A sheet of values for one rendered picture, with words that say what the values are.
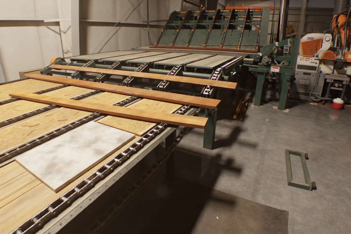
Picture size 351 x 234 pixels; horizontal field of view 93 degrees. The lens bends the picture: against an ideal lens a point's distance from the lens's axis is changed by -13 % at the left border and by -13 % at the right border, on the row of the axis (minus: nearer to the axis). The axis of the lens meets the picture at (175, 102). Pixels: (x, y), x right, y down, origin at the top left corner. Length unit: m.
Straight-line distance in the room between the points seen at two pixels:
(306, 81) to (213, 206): 4.19
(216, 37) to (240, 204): 5.99
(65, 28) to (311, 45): 7.45
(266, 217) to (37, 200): 1.73
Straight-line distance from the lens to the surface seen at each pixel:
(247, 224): 1.91
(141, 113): 1.59
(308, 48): 5.33
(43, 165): 1.26
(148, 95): 2.05
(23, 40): 7.28
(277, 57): 4.37
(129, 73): 2.99
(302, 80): 5.40
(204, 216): 1.88
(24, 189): 1.18
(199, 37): 7.37
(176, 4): 13.34
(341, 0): 6.11
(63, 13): 7.74
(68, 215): 0.94
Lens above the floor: 1.49
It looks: 20 degrees down
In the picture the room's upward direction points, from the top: straight up
